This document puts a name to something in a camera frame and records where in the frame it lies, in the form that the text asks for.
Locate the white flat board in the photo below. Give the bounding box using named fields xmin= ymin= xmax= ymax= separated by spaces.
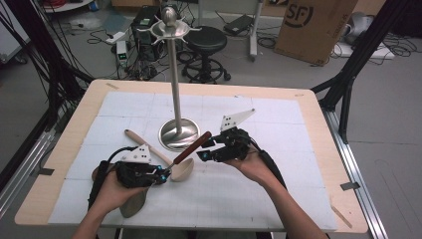
xmin=331 ymin=41 xmax=396 ymax=61

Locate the black flat device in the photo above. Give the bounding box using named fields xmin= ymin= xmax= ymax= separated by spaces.
xmin=223 ymin=13 xmax=255 ymax=36

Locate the steel utensil stand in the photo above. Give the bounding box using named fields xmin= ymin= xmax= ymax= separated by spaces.
xmin=136 ymin=5 xmax=203 ymax=153

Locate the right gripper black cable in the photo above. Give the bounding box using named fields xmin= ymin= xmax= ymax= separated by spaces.
xmin=250 ymin=140 xmax=288 ymax=191

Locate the aluminium rail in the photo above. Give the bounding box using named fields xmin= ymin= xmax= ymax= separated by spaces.
xmin=0 ymin=128 xmax=58 ymax=217
xmin=321 ymin=108 xmax=389 ymax=239

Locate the beige ladle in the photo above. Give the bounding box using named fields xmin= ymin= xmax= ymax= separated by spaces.
xmin=123 ymin=128 xmax=195 ymax=183

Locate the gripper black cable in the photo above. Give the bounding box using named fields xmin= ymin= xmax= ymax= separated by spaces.
xmin=88 ymin=145 xmax=138 ymax=211
xmin=250 ymin=140 xmax=288 ymax=191

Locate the cardboard box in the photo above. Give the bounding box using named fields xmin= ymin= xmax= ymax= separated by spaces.
xmin=273 ymin=0 xmax=359 ymax=67

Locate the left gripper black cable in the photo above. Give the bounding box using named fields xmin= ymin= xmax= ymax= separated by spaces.
xmin=88 ymin=145 xmax=138 ymax=211

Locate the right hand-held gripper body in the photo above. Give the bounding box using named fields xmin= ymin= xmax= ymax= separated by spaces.
xmin=212 ymin=109 xmax=257 ymax=163

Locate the white stand post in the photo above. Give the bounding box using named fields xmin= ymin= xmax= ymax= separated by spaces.
xmin=248 ymin=0 xmax=267 ymax=63

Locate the white grid mat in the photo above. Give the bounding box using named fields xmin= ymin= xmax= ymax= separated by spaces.
xmin=48 ymin=91 xmax=337 ymax=233

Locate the grey rounded device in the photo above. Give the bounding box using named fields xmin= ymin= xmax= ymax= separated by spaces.
xmin=342 ymin=11 xmax=375 ymax=46

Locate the person's right hand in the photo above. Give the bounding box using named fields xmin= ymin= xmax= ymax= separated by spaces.
xmin=223 ymin=148 xmax=282 ymax=191

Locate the black computer tower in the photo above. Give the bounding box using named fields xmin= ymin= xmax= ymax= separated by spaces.
xmin=130 ymin=4 xmax=163 ymax=63

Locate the black frame stand with cables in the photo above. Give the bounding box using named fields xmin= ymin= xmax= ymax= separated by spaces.
xmin=0 ymin=0 xmax=96 ymax=133

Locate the steel spatula with brown handle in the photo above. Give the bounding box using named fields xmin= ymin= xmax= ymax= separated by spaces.
xmin=118 ymin=130 xmax=213 ymax=219

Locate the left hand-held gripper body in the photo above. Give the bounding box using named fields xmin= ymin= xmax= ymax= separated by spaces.
xmin=114 ymin=143 xmax=160 ymax=189

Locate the white power strip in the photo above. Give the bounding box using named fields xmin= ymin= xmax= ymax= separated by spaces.
xmin=105 ymin=30 xmax=128 ymax=45

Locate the person's left hand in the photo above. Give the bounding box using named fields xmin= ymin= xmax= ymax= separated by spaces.
xmin=94 ymin=170 xmax=150 ymax=217

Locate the small device with green display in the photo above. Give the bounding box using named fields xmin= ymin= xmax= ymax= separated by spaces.
xmin=115 ymin=40 xmax=128 ymax=68

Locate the black round stool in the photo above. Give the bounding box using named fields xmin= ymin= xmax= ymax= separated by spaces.
xmin=180 ymin=25 xmax=232 ymax=85

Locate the tangle of black floor cables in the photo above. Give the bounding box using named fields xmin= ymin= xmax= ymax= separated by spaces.
xmin=125 ymin=56 xmax=173 ymax=83

